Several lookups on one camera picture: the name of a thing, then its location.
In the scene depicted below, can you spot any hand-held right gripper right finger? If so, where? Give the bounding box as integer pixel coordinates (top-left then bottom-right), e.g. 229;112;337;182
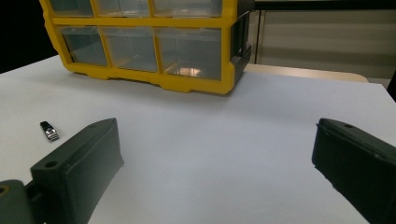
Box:
311;117;396;224

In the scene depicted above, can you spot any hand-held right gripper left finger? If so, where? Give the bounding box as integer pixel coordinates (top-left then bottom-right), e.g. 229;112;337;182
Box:
30;117;125;224

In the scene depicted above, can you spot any black silver nail clipper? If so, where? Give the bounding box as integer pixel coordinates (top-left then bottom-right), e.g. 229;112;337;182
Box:
39;120;61;142

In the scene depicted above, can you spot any clear plastic drawer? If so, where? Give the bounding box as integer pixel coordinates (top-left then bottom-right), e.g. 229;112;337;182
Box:
57;25;108;67

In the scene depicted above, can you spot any yellow black drawer organizer cabinet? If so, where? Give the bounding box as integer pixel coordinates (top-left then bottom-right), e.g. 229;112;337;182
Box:
38;0;256;95

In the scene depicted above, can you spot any wooden table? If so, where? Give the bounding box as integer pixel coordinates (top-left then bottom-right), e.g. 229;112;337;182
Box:
244;63;370;84

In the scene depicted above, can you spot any black horizontal bar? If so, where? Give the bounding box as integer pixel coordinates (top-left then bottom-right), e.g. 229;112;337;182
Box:
254;0;396;11

